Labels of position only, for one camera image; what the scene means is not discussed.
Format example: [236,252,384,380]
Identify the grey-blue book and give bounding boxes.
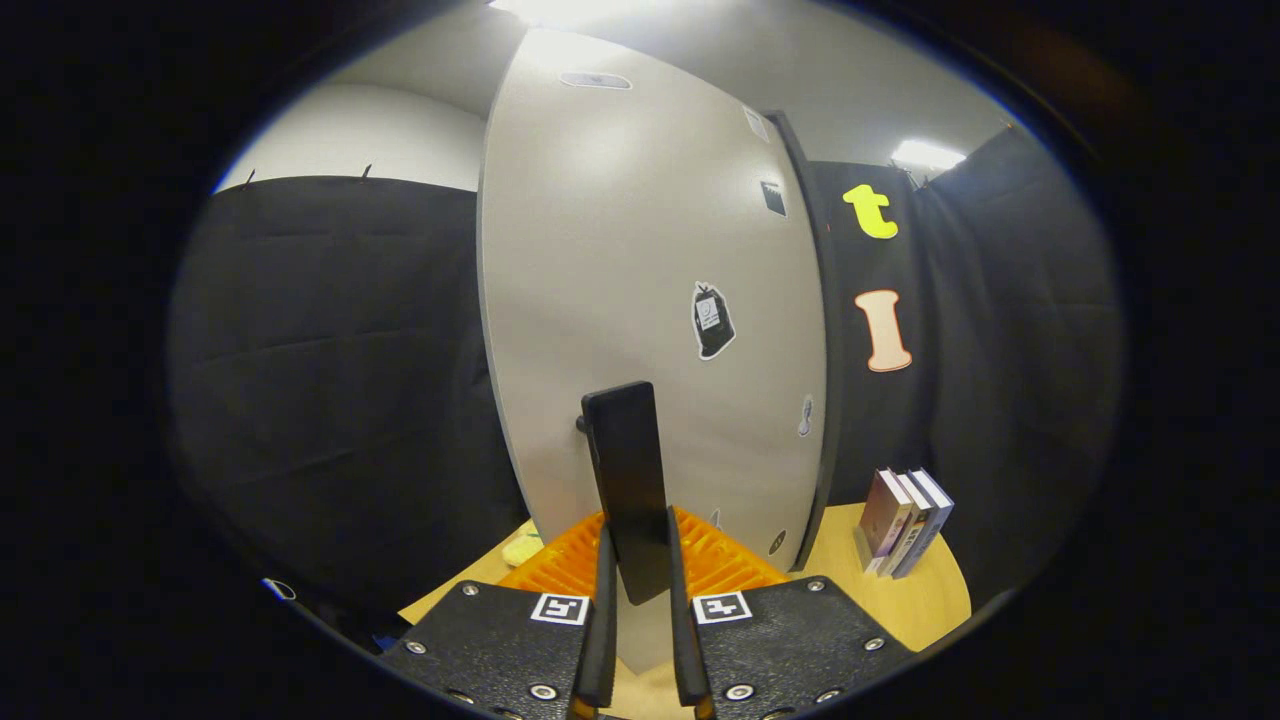
[892,467,956,581]

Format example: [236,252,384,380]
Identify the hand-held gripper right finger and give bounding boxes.
[668,505,916,720]

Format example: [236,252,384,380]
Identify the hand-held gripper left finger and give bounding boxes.
[375,510,619,720]

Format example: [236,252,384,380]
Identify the dark grey cabinet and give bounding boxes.
[765,108,848,574]

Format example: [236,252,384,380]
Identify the black backdrop cloth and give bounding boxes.
[165,125,1126,641]

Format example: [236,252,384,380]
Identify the beige cabinet door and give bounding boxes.
[477,28,829,673]

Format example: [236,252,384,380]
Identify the large ceiling light panel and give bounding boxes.
[488,0,626,28]

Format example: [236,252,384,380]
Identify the white-spined book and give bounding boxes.
[878,472,936,578]

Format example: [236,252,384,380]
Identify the black door handle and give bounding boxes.
[577,381,673,607]

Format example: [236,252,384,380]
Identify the small ceiling light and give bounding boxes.
[890,138,968,172]

